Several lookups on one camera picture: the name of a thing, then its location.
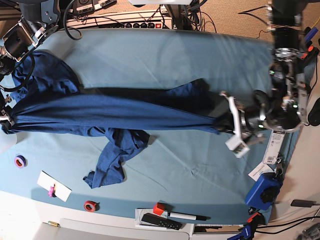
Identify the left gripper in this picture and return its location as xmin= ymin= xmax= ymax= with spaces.
xmin=214 ymin=91 xmax=266 ymax=145

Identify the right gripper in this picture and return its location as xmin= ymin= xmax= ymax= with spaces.
xmin=0 ymin=92 xmax=14 ymax=127

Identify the dark blue t-shirt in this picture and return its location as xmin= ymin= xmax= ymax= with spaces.
xmin=1 ymin=51 xmax=218 ymax=189

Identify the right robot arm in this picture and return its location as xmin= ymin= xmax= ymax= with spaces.
xmin=0 ymin=0 xmax=61 ymax=93

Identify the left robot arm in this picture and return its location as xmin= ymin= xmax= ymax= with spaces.
xmin=215 ymin=0 xmax=309 ymax=141

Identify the white plastic cup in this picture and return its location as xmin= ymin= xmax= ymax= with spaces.
xmin=0 ymin=130 xmax=17 ymax=154

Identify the purple tape roll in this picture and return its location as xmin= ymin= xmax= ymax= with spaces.
xmin=14 ymin=155 xmax=27 ymax=169

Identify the clear blister package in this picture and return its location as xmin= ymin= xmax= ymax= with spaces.
xmin=262 ymin=130 xmax=286 ymax=165

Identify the light blue table cloth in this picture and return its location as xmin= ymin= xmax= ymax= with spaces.
xmin=0 ymin=27 xmax=316 ymax=225

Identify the white paper label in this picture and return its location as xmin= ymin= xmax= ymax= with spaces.
xmin=248 ymin=162 xmax=274 ymax=182

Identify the blue box with knob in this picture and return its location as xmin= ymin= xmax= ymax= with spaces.
xmin=244 ymin=172 xmax=283 ymax=211

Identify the pink small toy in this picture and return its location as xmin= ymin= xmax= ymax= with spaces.
xmin=48 ymin=184 xmax=56 ymax=198

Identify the white card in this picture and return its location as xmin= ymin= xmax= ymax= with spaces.
xmin=37 ymin=171 xmax=72 ymax=202

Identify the orange clamp bottom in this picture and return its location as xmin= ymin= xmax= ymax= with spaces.
xmin=247 ymin=212 xmax=265 ymax=225

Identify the white black marker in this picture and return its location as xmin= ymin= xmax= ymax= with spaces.
xmin=167 ymin=212 xmax=210 ymax=221

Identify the orange black clamp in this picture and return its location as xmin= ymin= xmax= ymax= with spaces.
xmin=300 ymin=45 xmax=320 ymax=67

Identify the blue clamp bottom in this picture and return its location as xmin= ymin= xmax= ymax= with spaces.
xmin=227 ymin=224 xmax=257 ymax=240

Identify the blue clamp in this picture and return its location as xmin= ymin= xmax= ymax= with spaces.
xmin=227 ymin=224 xmax=257 ymax=240
xmin=304 ymin=26 xmax=318 ymax=44

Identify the red small block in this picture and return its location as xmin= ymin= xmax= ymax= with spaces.
xmin=153 ymin=202 xmax=165 ymax=216

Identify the black small device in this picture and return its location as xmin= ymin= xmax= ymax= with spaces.
xmin=290 ymin=199 xmax=314 ymax=208

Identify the red tape roll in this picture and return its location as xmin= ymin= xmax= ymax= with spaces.
xmin=83 ymin=200 xmax=98 ymax=213

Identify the black remote control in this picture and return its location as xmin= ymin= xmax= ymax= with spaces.
xmin=141 ymin=213 xmax=183 ymax=230

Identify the blue clamp top right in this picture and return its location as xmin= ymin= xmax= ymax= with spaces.
xmin=304 ymin=26 xmax=318 ymax=44

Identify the white power strip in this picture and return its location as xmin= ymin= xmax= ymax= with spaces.
xmin=66 ymin=8 xmax=174 ymax=29

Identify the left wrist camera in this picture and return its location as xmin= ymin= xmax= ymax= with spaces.
xmin=225 ymin=135 xmax=250 ymax=159

